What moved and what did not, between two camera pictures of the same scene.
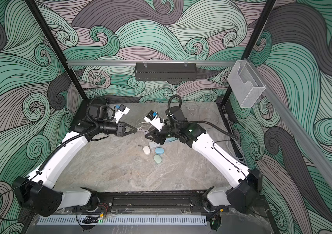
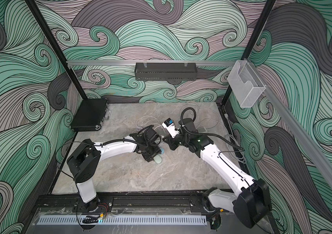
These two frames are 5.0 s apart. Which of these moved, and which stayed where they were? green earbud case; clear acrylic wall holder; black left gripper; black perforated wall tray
Moved: black left gripper
Stayed: green earbud case; black perforated wall tray; clear acrylic wall holder
